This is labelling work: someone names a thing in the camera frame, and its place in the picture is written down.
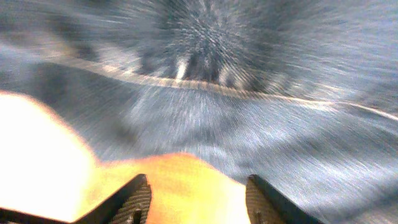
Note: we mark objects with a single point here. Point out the blue denim jeans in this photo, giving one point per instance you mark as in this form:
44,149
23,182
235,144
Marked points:
302,93

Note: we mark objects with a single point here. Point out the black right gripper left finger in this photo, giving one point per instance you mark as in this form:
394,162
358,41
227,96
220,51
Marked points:
130,204

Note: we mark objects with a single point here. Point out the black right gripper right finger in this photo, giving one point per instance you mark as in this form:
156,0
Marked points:
266,205

